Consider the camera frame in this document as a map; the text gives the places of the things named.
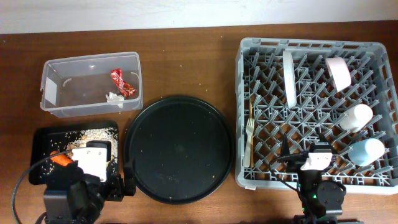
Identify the grey dishwasher rack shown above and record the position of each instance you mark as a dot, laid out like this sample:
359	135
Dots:
260	78

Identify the red snack wrapper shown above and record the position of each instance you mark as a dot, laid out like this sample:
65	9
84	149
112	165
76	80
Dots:
125	89

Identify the clear plastic bin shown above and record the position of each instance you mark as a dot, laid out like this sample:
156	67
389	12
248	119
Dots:
76	86

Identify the white cup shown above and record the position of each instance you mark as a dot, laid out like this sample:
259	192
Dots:
355	118

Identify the black rectangular tray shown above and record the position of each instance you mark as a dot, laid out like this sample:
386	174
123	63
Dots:
37	141

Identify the light blue cup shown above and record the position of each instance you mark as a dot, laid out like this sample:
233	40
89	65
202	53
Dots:
367	151

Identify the grey plate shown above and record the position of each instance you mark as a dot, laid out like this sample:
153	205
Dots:
289	79

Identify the orange carrot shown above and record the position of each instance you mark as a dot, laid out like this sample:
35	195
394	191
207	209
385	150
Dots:
61	159

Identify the wooden chopstick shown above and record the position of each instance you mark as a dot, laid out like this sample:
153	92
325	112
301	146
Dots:
251	114

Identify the pink bowl with scraps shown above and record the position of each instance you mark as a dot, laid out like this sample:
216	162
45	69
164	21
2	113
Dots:
338	70

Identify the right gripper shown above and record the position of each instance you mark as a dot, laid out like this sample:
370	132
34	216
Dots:
285	150

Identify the white tissue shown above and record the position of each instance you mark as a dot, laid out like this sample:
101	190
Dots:
112	98

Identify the round black tray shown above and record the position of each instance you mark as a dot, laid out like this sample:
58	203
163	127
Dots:
178	150

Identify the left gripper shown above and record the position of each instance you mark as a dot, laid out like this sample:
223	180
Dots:
118	191

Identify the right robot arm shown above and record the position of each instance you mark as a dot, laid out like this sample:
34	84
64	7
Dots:
321	199

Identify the rice and nutshell scraps pile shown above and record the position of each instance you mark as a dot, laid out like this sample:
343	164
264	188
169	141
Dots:
68	140

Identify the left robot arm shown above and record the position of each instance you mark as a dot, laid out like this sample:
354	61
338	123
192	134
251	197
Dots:
72	196

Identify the white plastic fork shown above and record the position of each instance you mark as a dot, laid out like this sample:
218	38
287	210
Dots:
249	133

